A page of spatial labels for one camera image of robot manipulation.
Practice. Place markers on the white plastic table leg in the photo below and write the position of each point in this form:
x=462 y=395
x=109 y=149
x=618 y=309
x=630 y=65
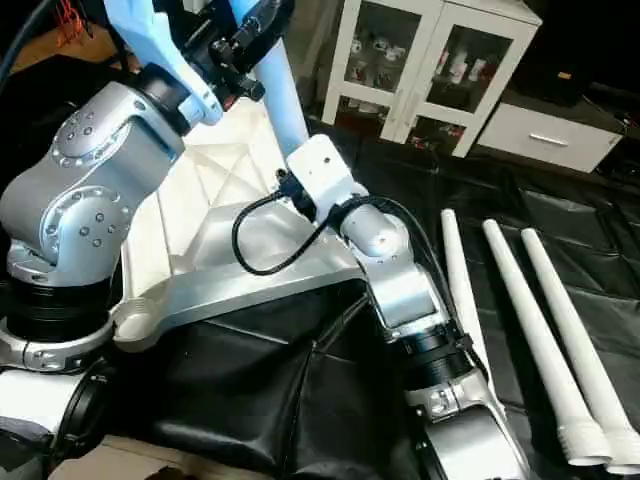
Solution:
x=460 y=280
x=538 y=330
x=572 y=330
x=280 y=90

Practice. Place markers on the white plastic table top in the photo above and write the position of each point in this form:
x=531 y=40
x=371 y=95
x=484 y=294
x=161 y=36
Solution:
x=200 y=180

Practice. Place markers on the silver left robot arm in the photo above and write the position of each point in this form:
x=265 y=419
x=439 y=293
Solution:
x=90 y=190

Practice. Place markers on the white glass-door cabinet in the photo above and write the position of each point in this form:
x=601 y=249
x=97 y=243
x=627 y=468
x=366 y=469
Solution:
x=420 y=70

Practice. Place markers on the flat brown cardboard sheet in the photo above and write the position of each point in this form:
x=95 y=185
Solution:
x=50 y=50

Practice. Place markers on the black work mat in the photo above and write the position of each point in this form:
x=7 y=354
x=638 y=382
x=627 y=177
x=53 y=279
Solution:
x=250 y=400

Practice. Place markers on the white drawer unit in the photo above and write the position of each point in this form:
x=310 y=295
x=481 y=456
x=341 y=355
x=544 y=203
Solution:
x=550 y=135

